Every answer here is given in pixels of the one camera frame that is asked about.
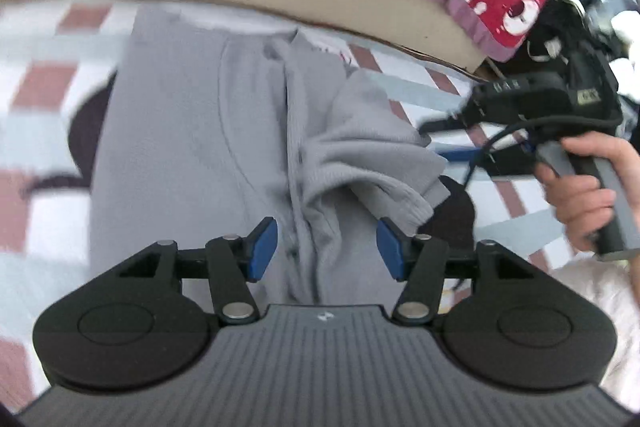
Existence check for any checkered floor mat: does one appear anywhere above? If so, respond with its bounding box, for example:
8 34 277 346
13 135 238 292
0 2 581 413

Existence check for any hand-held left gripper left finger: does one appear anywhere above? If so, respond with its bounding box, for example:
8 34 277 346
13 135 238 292
117 216 279 325

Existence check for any black cable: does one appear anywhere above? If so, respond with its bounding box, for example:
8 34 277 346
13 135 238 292
462 127 531 188

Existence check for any person's fluffy white clothing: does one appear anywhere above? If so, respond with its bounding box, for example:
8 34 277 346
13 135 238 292
550 252 640 413

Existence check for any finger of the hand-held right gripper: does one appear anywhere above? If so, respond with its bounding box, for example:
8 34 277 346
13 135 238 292
417 109 473 134
434 144 538 175

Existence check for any person's right hand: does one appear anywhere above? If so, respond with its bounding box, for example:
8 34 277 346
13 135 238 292
534 133 640 254

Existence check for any grey knit garment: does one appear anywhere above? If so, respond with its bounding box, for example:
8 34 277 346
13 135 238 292
89 4 451 308

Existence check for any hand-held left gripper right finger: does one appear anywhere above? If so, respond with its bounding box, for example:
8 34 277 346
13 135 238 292
376 217 536 325

